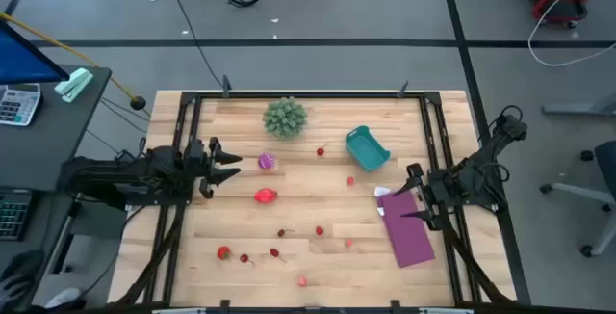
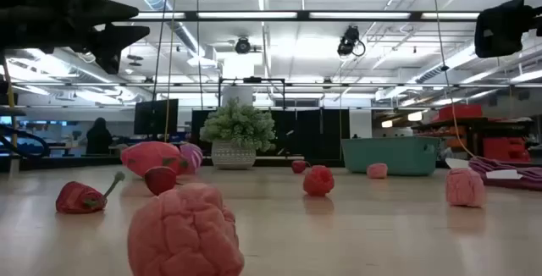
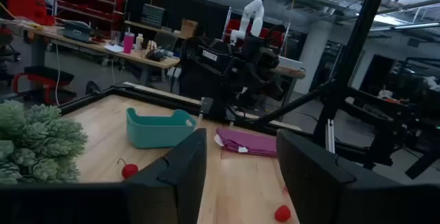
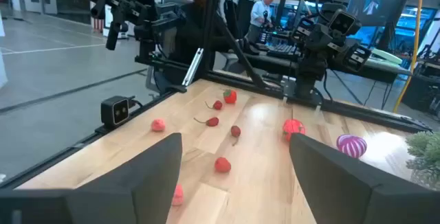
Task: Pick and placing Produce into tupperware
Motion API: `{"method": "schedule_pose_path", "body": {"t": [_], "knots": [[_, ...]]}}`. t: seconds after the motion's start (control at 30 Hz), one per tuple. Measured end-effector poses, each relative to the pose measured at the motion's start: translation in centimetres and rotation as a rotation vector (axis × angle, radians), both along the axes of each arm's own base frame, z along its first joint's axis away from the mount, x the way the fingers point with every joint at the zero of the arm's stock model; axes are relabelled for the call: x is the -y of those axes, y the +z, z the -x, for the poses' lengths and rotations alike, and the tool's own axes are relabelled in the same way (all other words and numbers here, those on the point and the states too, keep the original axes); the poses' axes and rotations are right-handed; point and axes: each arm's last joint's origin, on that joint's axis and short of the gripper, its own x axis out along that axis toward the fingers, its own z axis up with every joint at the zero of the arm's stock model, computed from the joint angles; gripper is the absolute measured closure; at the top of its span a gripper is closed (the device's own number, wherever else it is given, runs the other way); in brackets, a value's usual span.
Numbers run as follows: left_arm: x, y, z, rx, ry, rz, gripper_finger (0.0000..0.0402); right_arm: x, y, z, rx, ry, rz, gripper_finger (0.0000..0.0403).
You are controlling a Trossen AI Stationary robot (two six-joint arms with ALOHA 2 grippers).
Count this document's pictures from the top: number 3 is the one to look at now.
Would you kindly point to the green artificial succulent plant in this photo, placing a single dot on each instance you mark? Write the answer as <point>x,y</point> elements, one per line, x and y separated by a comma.
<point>38,141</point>

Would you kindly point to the stack of grey trays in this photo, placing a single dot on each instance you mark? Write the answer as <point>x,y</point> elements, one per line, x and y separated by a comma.
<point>153,15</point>

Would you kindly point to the red cherry with stem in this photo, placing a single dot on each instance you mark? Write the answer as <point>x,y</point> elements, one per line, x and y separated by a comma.
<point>130,170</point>

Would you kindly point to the teal plastic container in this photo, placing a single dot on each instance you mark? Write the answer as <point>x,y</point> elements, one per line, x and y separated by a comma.
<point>154,136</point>

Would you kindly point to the red storage cabinet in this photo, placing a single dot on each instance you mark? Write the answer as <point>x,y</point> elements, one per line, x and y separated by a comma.
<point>27,7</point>

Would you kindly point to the grey toolbox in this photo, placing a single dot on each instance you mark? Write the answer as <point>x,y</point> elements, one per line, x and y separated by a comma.
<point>76,32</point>

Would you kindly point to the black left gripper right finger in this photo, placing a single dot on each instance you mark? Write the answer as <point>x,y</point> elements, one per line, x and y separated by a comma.
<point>309,182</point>

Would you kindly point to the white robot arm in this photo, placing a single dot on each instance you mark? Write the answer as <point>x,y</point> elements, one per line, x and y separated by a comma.
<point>252,18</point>

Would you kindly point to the small red berry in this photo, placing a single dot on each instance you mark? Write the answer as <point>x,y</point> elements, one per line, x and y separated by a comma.
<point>282,213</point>

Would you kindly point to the brown cardboard box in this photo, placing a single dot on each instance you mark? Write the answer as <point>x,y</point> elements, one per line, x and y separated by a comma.
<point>189,28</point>

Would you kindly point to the red and black stool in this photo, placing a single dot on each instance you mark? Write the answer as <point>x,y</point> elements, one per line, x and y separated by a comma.
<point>44,76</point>

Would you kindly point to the white plastic bottle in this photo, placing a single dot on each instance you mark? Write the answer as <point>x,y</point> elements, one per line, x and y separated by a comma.
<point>139,42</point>

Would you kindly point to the white flat box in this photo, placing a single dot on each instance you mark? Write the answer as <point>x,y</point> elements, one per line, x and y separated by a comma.
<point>290,63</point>

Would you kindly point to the long wooden workbench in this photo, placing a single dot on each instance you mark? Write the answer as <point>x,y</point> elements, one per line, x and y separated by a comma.
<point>103,48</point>

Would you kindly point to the purple folded cloth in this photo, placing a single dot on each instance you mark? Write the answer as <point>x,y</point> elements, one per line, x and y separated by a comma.
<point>251,143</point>

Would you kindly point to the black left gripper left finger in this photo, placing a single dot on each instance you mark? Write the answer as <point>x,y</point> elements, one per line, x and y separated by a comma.
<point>178,182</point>

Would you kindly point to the pink tumbler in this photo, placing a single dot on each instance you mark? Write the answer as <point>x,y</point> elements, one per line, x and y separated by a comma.
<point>128,42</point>

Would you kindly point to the black neighbouring robot station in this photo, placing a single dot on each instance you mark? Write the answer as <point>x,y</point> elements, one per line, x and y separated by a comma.
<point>395,114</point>

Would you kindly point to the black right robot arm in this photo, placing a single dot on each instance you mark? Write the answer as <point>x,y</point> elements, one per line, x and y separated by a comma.
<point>209,69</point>

